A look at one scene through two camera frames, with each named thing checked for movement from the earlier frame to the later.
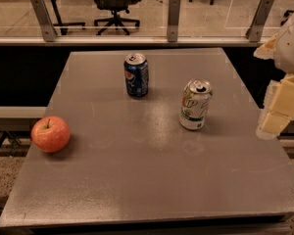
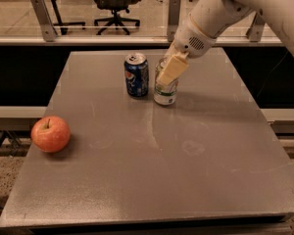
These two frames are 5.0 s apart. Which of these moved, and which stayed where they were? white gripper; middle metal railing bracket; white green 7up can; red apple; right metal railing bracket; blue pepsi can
Moved: white gripper; white green 7up can
Stayed: blue pepsi can; middle metal railing bracket; red apple; right metal railing bracket
